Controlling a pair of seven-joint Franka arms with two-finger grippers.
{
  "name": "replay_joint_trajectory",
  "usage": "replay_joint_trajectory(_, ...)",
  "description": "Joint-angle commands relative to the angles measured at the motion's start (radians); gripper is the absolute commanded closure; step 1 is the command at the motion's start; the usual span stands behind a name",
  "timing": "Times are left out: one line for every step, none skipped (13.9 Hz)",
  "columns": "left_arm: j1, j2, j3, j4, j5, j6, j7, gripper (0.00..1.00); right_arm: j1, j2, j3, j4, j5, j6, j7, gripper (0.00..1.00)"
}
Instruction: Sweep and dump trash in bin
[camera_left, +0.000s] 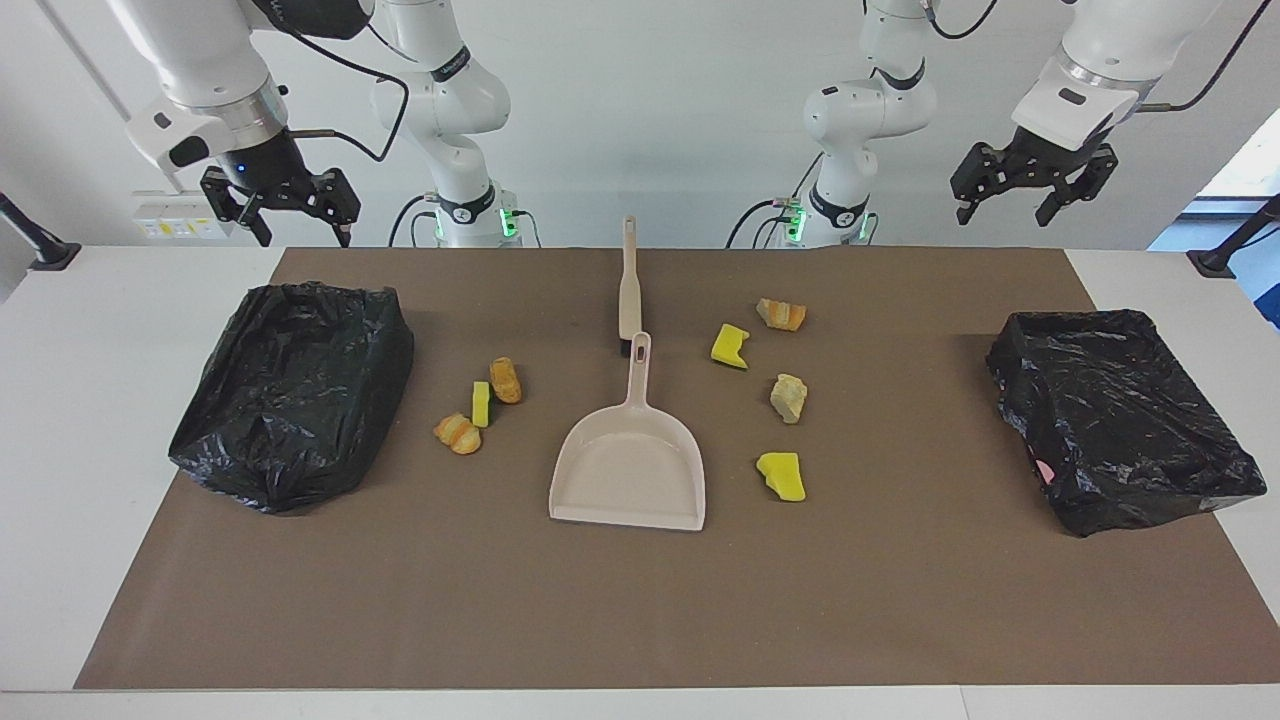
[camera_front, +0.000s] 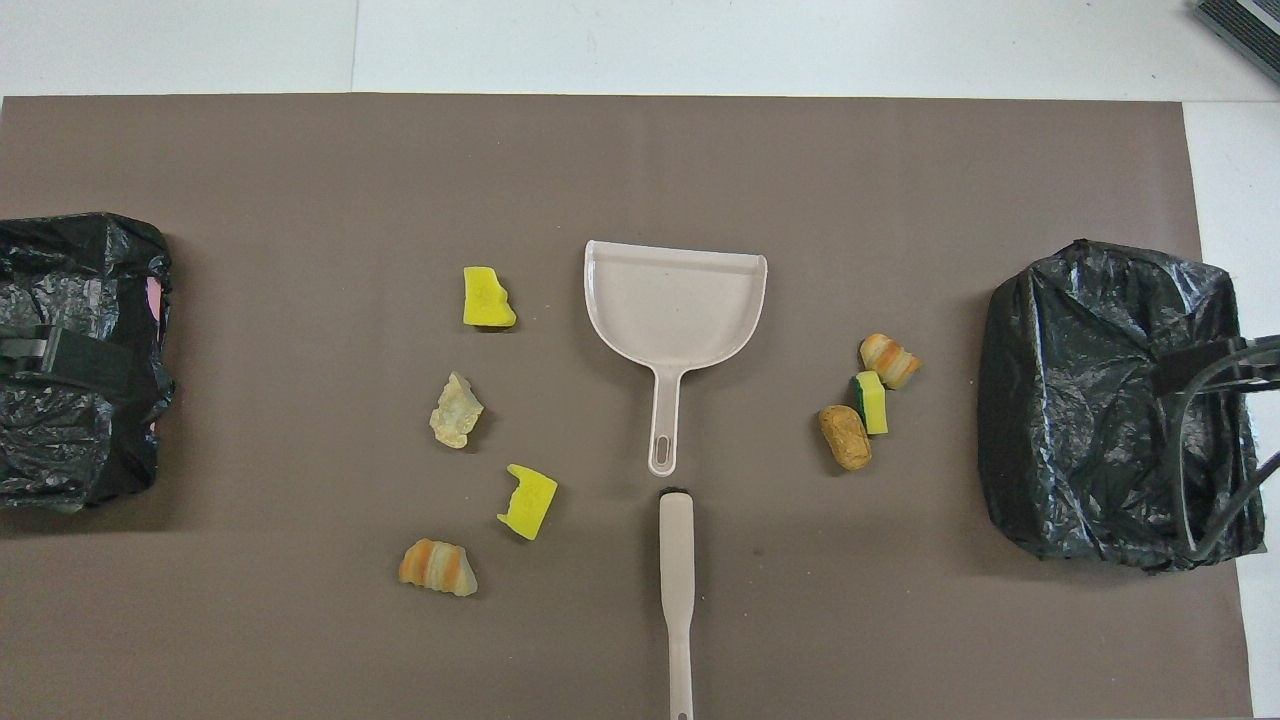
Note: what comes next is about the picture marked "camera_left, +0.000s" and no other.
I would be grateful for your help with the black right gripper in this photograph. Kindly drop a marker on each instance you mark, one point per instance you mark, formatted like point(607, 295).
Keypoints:
point(265, 170)

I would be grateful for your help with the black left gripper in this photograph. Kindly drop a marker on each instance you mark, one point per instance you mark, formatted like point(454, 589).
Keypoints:
point(1050, 155)

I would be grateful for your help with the orange striped bread piece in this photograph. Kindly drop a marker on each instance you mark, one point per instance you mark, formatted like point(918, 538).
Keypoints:
point(781, 315)

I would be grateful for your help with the beige sponge chunk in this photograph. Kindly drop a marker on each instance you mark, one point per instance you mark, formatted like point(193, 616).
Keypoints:
point(788, 398)

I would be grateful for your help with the notched yellow sponge piece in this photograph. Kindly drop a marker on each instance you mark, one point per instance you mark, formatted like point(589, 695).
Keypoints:
point(728, 347)

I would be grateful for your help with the beige hand brush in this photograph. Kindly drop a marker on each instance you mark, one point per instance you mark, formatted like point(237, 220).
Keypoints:
point(629, 290)

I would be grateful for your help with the yellow sponge wedge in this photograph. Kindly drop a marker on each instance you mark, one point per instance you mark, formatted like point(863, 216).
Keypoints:
point(783, 477)

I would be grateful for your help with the beige plastic dustpan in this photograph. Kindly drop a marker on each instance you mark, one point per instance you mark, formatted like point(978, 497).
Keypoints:
point(630, 470)

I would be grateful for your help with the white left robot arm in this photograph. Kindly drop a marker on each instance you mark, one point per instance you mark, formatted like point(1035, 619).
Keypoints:
point(870, 110)

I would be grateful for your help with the black bag lined pink bin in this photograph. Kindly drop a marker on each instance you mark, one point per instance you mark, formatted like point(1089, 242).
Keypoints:
point(1120, 420)

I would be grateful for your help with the black stand foot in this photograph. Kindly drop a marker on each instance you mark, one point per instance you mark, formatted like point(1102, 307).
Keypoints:
point(1215, 262)
point(50, 255)

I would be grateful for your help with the yellow green sponge block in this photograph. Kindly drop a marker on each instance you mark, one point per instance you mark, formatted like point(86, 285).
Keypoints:
point(481, 405)

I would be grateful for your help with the brown bread roll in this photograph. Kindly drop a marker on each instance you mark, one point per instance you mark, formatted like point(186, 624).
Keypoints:
point(506, 381)

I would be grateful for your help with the orange striped croissant piece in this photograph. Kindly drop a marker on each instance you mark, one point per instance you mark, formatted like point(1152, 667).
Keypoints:
point(458, 435)

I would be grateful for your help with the brown table mat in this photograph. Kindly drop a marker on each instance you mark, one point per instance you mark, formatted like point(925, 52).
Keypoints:
point(640, 600)

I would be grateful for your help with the white wall socket strip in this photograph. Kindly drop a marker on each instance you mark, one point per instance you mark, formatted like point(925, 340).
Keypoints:
point(180, 215)

